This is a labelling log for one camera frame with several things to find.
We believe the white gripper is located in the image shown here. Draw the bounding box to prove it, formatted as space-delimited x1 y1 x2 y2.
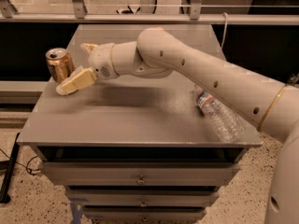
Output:
56 43 119 95

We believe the orange soda can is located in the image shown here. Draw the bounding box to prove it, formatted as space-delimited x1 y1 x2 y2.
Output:
46 48 75 83

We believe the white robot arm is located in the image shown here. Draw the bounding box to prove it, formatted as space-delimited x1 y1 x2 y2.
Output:
56 28 299 224

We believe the grey metal railing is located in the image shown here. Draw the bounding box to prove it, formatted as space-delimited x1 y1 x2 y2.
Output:
0 0 299 25

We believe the grey drawer cabinet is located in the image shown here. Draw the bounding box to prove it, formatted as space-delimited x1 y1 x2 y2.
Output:
16 23 262 224

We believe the clear plastic water bottle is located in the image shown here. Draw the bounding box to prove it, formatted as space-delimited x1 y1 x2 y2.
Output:
193 85 246 143

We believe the black metal stand leg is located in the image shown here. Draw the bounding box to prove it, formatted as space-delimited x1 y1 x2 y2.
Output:
0 141 20 203

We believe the black floor cable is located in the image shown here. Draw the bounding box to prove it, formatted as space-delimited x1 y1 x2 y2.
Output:
0 147 42 175

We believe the white hanging cable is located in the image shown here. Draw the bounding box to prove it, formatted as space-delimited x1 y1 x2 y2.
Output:
220 11 229 49

